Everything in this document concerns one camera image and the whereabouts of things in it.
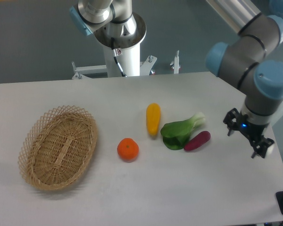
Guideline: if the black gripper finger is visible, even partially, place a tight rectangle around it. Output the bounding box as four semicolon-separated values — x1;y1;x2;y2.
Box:
250;136;275;159
223;108;240;136

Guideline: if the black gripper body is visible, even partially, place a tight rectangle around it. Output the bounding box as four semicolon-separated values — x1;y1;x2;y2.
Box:
235;113;268;143

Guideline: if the green bok choy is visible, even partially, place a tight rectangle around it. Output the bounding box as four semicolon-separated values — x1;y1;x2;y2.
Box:
160;112;206;150

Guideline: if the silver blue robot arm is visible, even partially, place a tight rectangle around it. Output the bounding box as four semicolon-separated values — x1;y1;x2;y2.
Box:
69;0;283;158

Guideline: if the purple sweet potato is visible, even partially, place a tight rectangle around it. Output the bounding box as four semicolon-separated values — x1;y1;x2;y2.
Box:
183;131;211;152

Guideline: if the yellow corn cob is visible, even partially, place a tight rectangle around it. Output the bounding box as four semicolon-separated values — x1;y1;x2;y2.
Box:
146;103;161;136

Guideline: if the orange tangerine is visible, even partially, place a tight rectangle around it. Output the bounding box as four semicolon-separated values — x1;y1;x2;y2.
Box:
117;137;139;162

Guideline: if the blue plastic bag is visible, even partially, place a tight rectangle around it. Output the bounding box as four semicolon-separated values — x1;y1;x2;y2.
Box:
269;0;283;19

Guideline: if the woven wicker basket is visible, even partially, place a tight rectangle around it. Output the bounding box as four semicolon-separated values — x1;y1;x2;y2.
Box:
18;105;98;191

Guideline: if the white metal base frame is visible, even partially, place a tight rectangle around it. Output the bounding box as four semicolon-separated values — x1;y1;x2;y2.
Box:
71;50;181;80

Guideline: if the black cable on pedestal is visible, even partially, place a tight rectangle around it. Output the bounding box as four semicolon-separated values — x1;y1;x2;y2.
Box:
110;37;127;78

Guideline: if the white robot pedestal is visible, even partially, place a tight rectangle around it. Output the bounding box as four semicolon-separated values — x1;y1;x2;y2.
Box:
94;12;146;77

